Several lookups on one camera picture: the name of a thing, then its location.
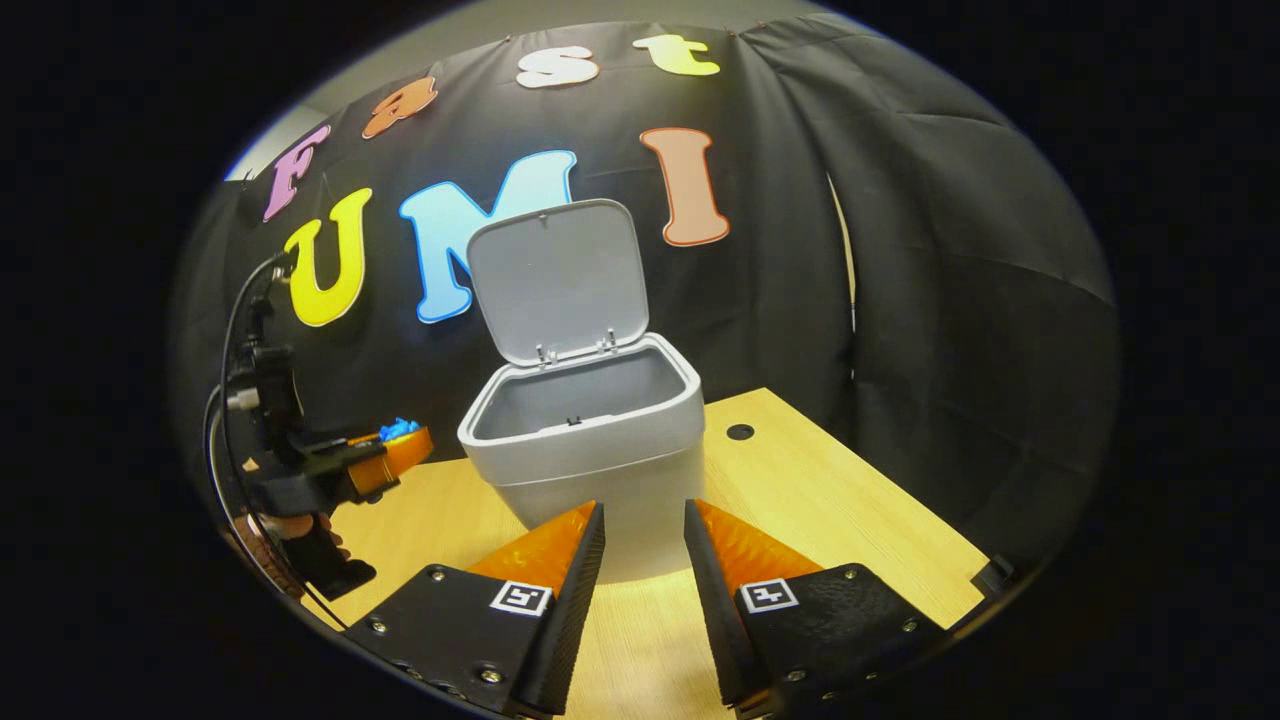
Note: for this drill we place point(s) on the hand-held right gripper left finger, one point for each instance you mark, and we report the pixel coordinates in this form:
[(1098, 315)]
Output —
[(565, 620)]

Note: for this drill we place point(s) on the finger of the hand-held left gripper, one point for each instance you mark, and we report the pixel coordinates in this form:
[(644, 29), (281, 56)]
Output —
[(400, 465)]

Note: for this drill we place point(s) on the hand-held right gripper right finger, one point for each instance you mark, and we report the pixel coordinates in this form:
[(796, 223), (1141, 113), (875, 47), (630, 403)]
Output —
[(715, 620)]

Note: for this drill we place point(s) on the blue paper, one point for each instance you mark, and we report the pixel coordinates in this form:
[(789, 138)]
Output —
[(399, 429)]

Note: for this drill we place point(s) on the white desktop garbage bin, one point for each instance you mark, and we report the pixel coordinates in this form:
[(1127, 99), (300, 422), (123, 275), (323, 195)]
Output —
[(600, 460)]

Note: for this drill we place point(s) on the wooden desktop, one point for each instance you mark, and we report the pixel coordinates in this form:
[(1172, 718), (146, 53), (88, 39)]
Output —
[(850, 520)]

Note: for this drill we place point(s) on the black desk grommet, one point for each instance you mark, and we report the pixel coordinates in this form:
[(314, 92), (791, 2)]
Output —
[(740, 432)]

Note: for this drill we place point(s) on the black backdrop cloth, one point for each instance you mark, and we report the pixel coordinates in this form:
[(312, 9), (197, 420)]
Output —
[(950, 300)]

